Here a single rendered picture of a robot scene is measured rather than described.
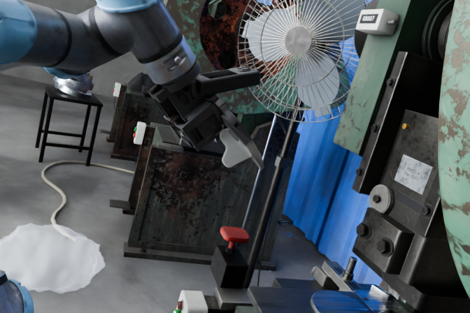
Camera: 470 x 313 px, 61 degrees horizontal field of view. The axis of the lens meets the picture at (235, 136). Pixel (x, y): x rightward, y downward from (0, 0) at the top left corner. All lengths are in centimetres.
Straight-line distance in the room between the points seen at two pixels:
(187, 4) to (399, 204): 138
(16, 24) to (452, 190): 45
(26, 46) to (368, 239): 63
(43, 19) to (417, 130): 62
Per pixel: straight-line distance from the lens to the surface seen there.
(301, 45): 143
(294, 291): 84
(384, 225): 77
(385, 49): 84
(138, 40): 57
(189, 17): 190
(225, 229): 104
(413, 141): 79
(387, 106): 80
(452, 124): 35
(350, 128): 86
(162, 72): 58
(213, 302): 102
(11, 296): 87
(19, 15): 50
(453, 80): 34
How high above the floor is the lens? 117
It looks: 11 degrees down
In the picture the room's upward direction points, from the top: 15 degrees clockwise
